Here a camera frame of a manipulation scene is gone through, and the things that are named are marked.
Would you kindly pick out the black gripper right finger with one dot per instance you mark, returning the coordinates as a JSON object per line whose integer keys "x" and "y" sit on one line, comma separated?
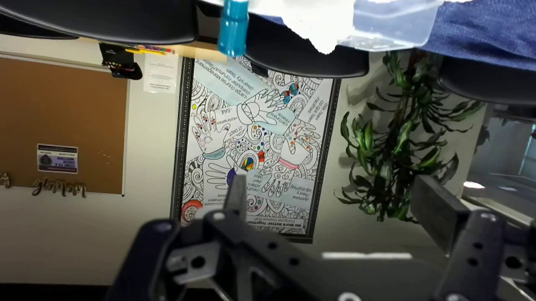
{"x": 441, "y": 210}

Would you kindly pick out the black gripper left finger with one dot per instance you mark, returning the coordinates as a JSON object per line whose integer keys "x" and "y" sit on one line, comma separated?
{"x": 236, "y": 198}

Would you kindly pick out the teal marker pen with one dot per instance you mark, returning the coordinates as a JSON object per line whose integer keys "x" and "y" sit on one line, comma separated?
{"x": 231, "y": 28}

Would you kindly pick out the framed doodle poster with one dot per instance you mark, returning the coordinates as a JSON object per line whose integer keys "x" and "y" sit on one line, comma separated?
{"x": 256, "y": 140}

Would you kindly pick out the potted green plant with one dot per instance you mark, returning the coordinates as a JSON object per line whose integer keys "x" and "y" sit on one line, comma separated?
{"x": 390, "y": 151}

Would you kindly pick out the yellow item on desk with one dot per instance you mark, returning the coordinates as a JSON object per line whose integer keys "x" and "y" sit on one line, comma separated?
{"x": 147, "y": 51}

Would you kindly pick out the black device on desk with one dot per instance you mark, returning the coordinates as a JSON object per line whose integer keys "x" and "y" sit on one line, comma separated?
{"x": 119, "y": 61}

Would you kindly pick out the blue cloth table cover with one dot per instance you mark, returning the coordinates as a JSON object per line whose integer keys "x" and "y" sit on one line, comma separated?
{"x": 491, "y": 34}

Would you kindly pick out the photo card on board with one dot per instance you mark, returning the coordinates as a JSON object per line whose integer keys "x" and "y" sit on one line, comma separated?
{"x": 57, "y": 158}

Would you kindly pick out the large white paper doily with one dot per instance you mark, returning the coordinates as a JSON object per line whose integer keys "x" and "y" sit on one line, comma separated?
{"x": 302, "y": 19}

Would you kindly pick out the brown cork board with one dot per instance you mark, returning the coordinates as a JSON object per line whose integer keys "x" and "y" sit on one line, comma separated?
{"x": 60, "y": 111}

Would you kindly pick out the white wall paper sheet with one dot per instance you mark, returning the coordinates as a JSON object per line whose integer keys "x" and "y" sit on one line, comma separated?
{"x": 159, "y": 73}

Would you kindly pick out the black script wall lettering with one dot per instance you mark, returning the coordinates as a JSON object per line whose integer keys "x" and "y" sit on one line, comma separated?
{"x": 59, "y": 190}

